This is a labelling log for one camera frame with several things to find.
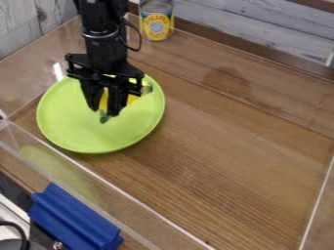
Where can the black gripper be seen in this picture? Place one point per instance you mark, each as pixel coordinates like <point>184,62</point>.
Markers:
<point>101,67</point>

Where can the yellow toy banana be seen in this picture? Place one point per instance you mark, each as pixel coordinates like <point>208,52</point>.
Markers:
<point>121,95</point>

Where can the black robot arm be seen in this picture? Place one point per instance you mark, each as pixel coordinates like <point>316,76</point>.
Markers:
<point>104,17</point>

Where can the green round plate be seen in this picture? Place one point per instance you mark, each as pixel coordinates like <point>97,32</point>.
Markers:
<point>73,127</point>

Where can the yellow labelled tin can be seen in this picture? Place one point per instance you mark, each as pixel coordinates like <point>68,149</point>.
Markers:
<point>157,19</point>

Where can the blue plastic block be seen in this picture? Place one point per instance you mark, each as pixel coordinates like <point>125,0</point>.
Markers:
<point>69,220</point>

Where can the clear acrylic front wall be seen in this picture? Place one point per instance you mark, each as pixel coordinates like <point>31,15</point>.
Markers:
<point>35,164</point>

